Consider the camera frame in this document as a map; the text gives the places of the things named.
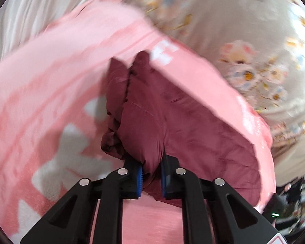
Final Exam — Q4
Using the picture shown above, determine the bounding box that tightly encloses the grey floral bed sheet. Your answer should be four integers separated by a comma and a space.
109, 0, 305, 186

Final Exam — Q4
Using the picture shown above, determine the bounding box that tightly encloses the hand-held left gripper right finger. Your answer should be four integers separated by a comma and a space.
160, 155, 282, 244

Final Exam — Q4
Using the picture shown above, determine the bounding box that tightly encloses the white satin curtain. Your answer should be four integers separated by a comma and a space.
0, 0, 113, 65

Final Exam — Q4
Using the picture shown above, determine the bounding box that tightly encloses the pink fleece blanket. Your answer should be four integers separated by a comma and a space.
0, 0, 274, 244

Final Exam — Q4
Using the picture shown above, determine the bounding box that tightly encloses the dark blurred clutter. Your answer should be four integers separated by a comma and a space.
276, 166, 305, 237

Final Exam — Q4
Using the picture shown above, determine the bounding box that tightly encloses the maroon puffer jacket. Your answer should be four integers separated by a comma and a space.
100, 51, 264, 208

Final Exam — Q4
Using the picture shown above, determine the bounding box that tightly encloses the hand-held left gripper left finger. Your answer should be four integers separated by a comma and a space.
20, 158, 143, 244

